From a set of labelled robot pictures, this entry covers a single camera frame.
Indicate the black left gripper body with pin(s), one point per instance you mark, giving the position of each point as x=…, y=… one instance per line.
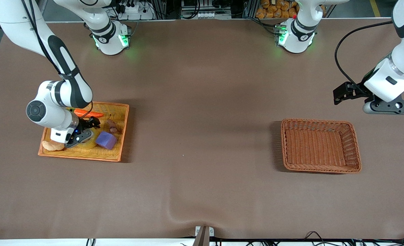
x=355, y=91

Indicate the yellow clear tape roll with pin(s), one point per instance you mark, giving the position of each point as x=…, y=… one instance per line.
x=93, y=143

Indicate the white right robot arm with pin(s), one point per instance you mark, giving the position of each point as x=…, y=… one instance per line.
x=7, y=20

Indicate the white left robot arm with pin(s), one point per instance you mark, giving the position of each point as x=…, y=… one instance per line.
x=299, y=37

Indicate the orange toy carrot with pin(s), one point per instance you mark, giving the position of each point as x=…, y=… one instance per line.
x=97, y=114

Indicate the brown toy root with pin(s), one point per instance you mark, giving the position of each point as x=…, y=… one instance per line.
x=112, y=127

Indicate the purple foam cube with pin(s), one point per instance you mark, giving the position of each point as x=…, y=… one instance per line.
x=105, y=140

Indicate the toy croissant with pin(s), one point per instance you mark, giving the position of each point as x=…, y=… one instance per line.
x=51, y=147

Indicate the yellow wicker tray orange rim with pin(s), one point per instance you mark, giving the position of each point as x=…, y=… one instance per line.
x=118, y=150

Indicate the brown wicker basket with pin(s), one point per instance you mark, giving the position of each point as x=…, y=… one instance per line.
x=318, y=147

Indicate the pile of orange toy breads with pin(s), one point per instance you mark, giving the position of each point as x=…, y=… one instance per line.
x=273, y=10

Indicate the brown table cover sheet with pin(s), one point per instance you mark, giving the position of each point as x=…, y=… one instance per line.
x=202, y=85

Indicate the white power strip with plugs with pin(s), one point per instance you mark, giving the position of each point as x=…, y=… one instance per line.
x=135, y=14

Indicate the small white socket strip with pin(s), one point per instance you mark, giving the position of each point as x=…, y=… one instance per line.
x=205, y=15

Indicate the metal table clamp bracket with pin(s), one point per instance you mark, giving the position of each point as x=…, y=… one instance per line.
x=203, y=235

